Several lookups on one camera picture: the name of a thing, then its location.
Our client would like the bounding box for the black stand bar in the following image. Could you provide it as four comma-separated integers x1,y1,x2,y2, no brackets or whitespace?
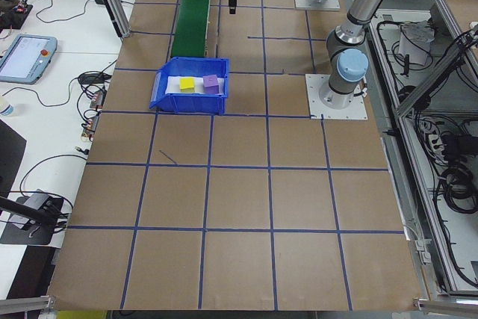
0,195,60,226

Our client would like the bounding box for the black device with coloured wires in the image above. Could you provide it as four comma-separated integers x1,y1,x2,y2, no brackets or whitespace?
0,0,34,31

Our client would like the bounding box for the white socket strip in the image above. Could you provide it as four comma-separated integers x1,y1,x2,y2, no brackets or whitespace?
425,130,447,159

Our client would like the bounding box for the white plastic box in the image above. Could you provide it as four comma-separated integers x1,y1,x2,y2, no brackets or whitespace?
398,22,436,66

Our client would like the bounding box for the black stand base plate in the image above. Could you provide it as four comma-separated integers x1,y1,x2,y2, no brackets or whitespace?
0,217,63,246

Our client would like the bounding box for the aluminium corner bar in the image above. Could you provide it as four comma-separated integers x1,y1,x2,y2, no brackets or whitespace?
412,296,478,316
0,295,57,316

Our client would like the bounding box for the black flat panel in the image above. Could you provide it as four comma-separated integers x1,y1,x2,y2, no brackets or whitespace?
0,119,28,195

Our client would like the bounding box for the purple foam block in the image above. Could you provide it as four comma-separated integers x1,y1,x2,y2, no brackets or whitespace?
202,74,220,95

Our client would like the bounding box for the black cable bundle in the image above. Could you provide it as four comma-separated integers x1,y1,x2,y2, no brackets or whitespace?
77,72,111,87

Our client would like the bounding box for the grey metal box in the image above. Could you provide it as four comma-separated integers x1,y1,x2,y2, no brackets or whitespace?
7,190,52,223

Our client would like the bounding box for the black power brick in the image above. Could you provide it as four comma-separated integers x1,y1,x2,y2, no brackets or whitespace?
444,134,468,155

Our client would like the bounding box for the black cable coil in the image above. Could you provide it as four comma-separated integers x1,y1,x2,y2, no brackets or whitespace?
436,165,478,215

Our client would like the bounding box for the blue plastic storage bin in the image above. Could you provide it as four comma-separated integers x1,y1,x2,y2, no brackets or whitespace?
149,56,231,117

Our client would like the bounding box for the green conveyor belt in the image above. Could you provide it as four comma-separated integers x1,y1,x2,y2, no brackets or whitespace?
170,0,220,59

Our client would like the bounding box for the blue grey teach pendant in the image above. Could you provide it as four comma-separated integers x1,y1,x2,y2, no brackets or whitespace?
0,34,58,84

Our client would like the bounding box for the V-shaped metal bar frame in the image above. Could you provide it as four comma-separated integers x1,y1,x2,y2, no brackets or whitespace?
367,0,478,297

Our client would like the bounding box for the grey metal bracket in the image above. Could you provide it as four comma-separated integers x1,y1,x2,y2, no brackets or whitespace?
410,238,432,266

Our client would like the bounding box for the small circuit board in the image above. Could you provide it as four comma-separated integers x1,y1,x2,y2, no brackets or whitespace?
82,115,100,139
91,89,108,109

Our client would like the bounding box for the white foam pad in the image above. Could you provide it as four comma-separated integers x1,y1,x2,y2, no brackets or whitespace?
166,75,226,96

